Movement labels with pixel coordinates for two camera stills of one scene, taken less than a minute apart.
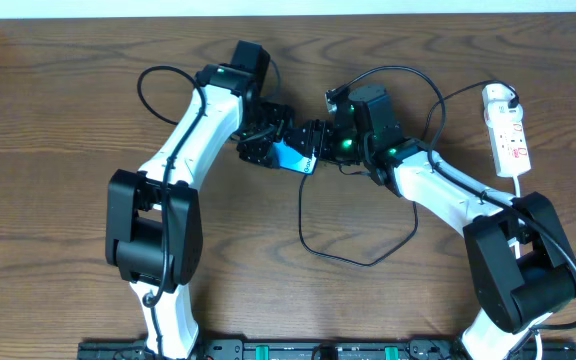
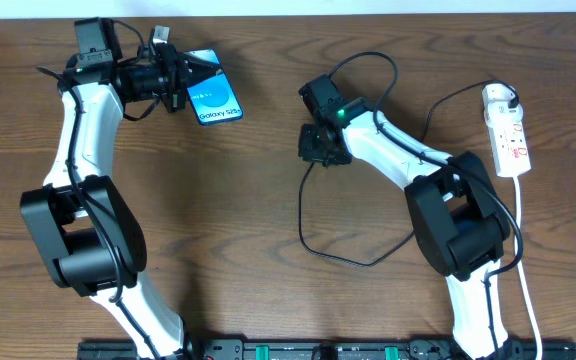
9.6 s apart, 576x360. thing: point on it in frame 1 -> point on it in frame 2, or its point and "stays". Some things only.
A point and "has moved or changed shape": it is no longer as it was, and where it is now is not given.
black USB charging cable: (410, 201) stays
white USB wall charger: (496, 98) stays
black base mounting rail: (314, 350) stays
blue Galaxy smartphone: (286, 157) has moved or changed shape
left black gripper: (272, 133) -> (172, 78)
